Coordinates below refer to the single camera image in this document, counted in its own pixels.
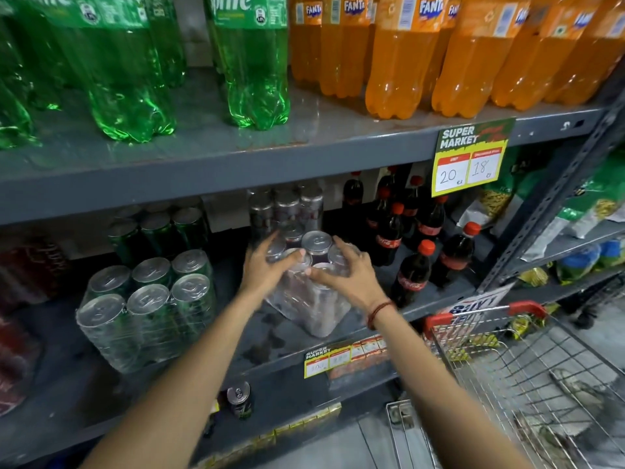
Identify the person's right hand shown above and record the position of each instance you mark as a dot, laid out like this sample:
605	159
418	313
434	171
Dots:
356	288

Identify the person's left hand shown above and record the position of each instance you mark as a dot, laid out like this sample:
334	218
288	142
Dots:
261	273

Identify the person's left thumb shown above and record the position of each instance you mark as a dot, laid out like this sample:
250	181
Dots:
290	262

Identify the person's right thumb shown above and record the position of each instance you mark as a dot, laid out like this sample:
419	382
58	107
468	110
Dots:
323	274

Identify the shrink-wrapped pack of dark cans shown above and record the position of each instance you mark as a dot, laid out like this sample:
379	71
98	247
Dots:
288	207
317	307

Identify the person's left forearm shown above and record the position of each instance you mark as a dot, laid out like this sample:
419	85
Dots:
185	380

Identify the person's right forearm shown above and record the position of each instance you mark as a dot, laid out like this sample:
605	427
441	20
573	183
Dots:
439	385

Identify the strip of shelf price labels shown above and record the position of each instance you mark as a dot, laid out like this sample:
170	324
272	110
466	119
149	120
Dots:
346	356

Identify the group of small cola bottles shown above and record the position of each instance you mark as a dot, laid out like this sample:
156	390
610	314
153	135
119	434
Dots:
420	253

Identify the grey metal shelf rack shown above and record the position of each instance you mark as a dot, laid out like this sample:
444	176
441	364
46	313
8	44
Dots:
234	158

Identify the shrink-wrapped pack of green cans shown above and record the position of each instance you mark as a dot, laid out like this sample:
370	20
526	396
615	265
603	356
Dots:
146	312
158	229

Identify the single dark drink can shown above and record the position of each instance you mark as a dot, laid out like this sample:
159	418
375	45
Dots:
240	400

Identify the white and blue cart sign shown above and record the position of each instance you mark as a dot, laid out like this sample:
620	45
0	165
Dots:
476	302

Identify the white snack bag yellow print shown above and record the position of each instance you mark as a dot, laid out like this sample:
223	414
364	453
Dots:
488	205

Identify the yellow and green price sign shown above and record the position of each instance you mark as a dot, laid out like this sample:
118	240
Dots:
471	158

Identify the white and green snack bag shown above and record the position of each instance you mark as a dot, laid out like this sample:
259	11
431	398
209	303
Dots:
556	229

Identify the row of orange soda bottles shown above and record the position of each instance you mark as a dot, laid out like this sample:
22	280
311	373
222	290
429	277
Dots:
439	58

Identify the row of green soda bottles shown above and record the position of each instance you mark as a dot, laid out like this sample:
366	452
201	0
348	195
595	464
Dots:
127	78

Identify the blue snack bag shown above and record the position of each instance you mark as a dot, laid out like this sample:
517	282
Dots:
578	262
613	252

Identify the shrink-wrapped pack of red cans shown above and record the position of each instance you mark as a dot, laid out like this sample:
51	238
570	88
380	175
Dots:
24	288

